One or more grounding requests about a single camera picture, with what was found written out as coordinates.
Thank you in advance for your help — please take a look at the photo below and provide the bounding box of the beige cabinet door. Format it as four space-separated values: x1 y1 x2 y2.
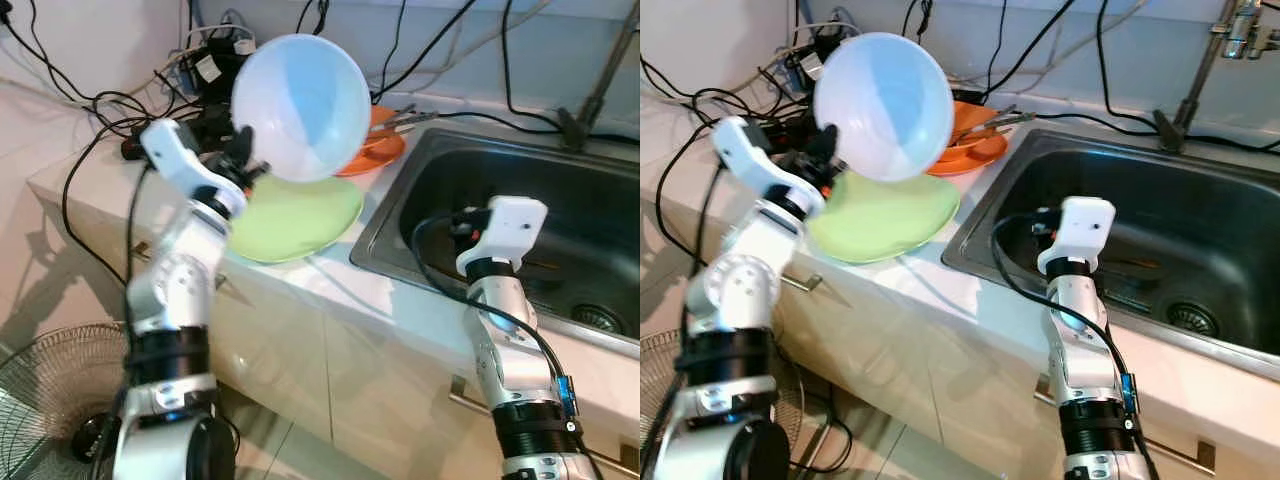
320 300 641 480
935 300 1280 480
35 185 336 446
775 255 946 441

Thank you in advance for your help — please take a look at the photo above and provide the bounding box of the orange plate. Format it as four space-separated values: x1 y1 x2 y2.
333 128 409 179
925 128 1011 179

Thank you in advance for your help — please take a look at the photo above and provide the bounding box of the green plate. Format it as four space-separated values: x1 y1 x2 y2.
228 175 366 264
805 172 961 264

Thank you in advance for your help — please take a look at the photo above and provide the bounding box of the stainless steel sink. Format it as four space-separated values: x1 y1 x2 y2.
940 128 1280 353
350 125 641 351

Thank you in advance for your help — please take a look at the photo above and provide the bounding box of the grey standing fan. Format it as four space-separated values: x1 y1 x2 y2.
640 330 691 426
0 322 131 480

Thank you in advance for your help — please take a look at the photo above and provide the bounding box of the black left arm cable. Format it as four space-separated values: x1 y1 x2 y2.
95 160 156 480
640 160 723 480

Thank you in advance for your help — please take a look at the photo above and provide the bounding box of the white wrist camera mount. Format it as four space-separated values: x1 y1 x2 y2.
457 196 549 279
712 115 816 208
1037 196 1116 276
140 118 246 209

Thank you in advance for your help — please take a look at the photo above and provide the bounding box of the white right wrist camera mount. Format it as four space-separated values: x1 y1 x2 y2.
457 196 549 279
1037 196 1116 276

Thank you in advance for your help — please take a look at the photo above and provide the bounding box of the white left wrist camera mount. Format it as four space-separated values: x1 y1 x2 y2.
140 118 246 209
712 115 816 208

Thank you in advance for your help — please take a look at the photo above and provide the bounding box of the white bowl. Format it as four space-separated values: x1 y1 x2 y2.
230 33 373 183
813 32 956 183

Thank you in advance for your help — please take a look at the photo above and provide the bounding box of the thick black cable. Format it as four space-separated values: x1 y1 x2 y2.
985 0 1079 99
372 0 479 101

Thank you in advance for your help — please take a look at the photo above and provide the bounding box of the black power cable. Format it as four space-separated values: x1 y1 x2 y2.
60 118 136 291
650 120 716 301

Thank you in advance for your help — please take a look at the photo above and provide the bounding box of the flat metal chopstick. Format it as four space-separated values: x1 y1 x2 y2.
380 108 443 133
958 110 1036 137
960 103 1038 131
378 112 441 137

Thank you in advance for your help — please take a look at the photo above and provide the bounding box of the black power adapter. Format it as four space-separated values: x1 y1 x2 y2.
785 30 831 96
185 35 251 101

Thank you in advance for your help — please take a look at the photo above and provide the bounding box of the steel faucet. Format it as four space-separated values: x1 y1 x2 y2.
1152 0 1280 153
556 0 641 153

